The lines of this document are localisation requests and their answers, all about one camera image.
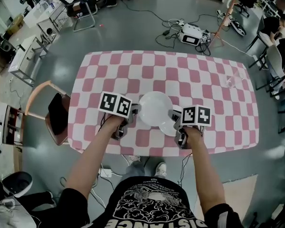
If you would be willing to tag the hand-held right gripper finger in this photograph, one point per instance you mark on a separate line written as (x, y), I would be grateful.
(174, 116)

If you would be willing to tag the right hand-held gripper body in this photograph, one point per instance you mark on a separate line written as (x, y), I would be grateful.
(196, 115)

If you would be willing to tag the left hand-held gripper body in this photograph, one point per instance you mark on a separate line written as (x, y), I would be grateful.
(114, 103)

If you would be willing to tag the white plate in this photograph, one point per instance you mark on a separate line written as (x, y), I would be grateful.
(155, 108)
(167, 130)

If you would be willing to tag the person's right forearm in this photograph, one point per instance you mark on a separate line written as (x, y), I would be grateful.
(204, 170)

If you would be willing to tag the person's left forearm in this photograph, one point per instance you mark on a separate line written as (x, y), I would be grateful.
(95, 155)

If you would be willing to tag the pink white checkered tablecloth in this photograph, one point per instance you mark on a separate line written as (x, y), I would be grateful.
(156, 75)

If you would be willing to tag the person's white shoe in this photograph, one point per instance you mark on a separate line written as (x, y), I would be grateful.
(133, 158)
(161, 168)

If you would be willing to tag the person's grey trouser leg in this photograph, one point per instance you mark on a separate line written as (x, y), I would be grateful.
(135, 170)

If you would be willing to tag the light wooden armchair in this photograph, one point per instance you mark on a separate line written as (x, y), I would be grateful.
(59, 140)

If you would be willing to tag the white power strip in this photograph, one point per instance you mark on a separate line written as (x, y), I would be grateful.
(105, 172)

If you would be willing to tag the white floor device with screen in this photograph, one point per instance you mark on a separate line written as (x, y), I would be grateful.
(190, 33)

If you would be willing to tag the beige floor mat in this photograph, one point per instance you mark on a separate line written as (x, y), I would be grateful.
(237, 191)

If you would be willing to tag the person's black printed shirt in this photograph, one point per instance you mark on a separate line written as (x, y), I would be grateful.
(152, 205)

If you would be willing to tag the grey dining chair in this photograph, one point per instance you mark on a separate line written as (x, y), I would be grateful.
(275, 60)

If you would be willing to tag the black white patterned object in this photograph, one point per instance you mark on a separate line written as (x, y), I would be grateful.
(238, 27)

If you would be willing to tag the black chrome office chair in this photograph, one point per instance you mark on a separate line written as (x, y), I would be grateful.
(83, 6)

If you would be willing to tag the reddish wooden coat rack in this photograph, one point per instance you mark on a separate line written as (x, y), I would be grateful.
(224, 15)

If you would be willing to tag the white table with faucet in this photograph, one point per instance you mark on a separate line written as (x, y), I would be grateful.
(51, 18)

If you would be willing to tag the white red work table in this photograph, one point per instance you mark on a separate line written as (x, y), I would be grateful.
(4, 122)

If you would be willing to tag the cardboard box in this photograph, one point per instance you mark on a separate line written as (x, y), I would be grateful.
(15, 24)

